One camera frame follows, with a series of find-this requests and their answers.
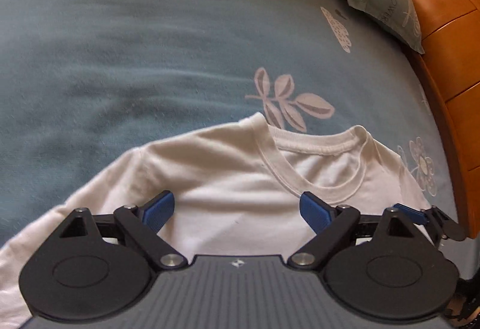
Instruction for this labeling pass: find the wooden headboard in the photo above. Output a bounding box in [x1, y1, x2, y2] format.
[390, 0, 480, 240]

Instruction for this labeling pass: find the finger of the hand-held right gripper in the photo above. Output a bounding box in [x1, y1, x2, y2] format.
[393, 203, 467, 243]

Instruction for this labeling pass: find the green printed pillow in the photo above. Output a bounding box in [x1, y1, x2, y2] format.
[339, 0, 425, 54]

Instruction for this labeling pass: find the bed with blue floral sheet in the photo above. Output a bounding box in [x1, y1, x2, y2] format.
[0, 0, 467, 247]

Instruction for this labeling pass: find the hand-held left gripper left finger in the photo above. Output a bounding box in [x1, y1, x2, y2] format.
[60, 191, 187, 271]

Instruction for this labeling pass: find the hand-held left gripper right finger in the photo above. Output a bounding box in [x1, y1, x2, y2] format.
[287, 192, 424, 271]

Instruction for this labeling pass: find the white long-sleeve shirt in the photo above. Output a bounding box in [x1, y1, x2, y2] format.
[0, 112, 436, 329]

